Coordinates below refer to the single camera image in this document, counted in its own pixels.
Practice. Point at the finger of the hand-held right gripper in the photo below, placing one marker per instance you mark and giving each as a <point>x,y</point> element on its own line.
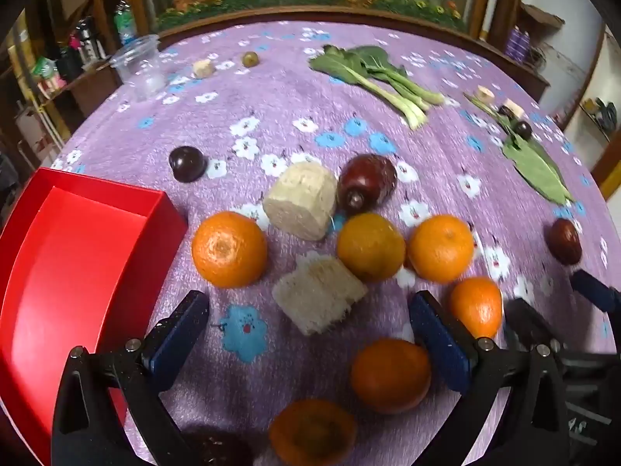
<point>530,321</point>
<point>596,292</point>

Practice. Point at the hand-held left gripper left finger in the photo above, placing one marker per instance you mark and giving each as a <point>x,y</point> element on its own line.
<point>173,347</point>

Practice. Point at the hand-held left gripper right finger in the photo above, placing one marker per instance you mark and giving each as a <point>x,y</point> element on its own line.
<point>439,342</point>

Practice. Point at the orange mandarin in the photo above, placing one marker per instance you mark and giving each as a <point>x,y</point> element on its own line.
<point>229,249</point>
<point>313,431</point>
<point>391,374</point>
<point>440,248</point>
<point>371,246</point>
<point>476,306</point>

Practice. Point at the glossy red jujube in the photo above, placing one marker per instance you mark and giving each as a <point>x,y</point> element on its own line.
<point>565,241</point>

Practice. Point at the wrinkled dark date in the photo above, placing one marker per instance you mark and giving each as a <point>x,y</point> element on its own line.
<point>213,446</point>

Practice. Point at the red cardboard box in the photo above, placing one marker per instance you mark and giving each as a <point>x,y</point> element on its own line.
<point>63,262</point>

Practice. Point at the large dark red date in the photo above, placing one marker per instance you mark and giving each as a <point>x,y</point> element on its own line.
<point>366,183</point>

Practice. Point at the green leaf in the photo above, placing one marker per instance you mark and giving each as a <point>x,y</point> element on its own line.
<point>536,167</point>

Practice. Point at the small dark plum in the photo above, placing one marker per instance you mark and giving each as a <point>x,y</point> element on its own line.
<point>523,129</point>

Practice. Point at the dark purple plum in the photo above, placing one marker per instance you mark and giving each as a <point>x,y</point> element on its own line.
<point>187,163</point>

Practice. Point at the small sugarcane piece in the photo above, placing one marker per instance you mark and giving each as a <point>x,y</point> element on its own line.
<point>485,93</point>
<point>203,68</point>
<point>513,107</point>

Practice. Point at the purple bottle pack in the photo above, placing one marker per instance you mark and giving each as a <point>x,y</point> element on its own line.
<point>517,43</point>

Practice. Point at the purple floral tablecloth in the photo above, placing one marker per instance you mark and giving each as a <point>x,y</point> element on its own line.
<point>291,107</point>

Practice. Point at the wooden cabinet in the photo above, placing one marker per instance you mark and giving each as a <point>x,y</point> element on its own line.
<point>82,92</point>

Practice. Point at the green bok choy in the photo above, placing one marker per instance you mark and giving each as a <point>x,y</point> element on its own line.
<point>373,75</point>

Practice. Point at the clear plastic cup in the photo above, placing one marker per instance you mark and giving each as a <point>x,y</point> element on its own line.
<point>138,65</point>

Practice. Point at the small green fruit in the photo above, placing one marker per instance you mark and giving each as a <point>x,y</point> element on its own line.
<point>250,58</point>

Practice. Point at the green snack bag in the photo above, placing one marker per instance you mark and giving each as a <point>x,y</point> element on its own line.
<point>44,72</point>

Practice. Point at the green label water bottle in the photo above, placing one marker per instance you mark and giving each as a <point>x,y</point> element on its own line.
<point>124,22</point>

